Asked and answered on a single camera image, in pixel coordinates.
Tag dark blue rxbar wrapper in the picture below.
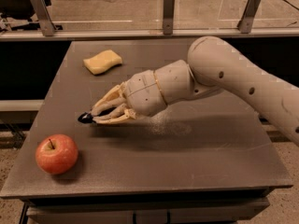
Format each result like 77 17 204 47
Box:
78 112 93 124

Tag dark equipment top left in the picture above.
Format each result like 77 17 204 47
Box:
0 0 51 31

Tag red apple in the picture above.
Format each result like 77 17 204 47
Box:
36 134 78 175

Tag left metal bracket post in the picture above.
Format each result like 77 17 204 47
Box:
30 0 55 36

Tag middle metal bracket post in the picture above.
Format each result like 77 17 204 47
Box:
163 0 175 35

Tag yellow sponge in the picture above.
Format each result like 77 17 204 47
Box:
83 49 122 75

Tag metal rail behind table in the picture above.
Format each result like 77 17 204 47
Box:
0 27 299 42

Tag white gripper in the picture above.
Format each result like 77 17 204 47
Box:
91 70 167 125

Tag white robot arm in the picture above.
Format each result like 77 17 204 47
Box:
90 36 299 145

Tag metal bracket post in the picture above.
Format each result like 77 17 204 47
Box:
30 0 55 36
163 0 175 35
237 0 262 34

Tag right metal bracket post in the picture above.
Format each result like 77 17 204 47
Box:
237 0 262 34

